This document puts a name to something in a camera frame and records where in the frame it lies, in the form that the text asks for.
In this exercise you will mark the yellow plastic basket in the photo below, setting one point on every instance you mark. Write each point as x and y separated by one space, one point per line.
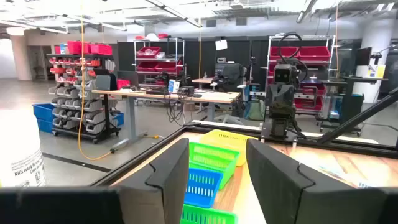
224 138

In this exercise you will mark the white blue box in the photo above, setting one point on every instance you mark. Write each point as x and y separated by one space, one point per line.
173 86

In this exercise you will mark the green plastic basket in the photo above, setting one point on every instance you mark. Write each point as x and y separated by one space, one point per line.
208 216
211 155

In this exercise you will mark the black standing desk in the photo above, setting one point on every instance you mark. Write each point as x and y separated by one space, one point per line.
348 82

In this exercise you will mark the white wipes canister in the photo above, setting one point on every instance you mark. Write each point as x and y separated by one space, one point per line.
18 149

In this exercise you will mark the green bag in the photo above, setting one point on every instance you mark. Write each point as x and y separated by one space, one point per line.
255 110

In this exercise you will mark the wooden desk grey legs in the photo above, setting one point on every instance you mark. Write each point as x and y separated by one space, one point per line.
214 97

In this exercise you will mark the black office chair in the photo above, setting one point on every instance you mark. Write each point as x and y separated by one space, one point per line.
231 76

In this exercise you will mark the black electronics box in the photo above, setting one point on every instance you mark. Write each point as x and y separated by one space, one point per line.
186 91

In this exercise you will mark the blue plastic tote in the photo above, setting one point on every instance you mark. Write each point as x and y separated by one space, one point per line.
43 112
45 126
119 119

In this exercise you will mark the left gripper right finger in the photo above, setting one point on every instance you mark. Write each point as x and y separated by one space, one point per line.
273 180

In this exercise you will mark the long ceiling light fixture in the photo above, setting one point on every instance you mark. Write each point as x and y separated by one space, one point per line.
177 13
304 11

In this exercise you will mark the black trash can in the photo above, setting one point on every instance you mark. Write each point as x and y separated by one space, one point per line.
354 107

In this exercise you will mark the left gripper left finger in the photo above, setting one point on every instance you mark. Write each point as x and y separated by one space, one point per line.
168 174

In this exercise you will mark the black computer monitor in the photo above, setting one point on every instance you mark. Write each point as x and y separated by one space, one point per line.
363 56

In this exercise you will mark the white paper sheet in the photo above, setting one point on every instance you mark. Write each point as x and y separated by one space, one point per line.
221 45

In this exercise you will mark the yellow paper sign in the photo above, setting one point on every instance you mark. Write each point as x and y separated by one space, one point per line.
379 71

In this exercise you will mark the red grey bin rack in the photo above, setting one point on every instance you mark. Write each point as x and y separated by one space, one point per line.
93 105

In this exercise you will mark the blue plastic basket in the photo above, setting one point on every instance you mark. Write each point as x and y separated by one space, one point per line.
202 186

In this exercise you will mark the red storage bin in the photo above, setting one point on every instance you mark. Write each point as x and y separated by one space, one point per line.
149 52
314 53
168 67
77 47
309 103
284 53
101 49
146 66

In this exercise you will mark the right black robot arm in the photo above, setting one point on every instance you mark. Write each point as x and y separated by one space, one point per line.
278 128

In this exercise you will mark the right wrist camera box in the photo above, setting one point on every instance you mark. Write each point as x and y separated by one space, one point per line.
283 74

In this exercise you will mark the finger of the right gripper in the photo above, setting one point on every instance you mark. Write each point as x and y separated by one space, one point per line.
275 110
287 110

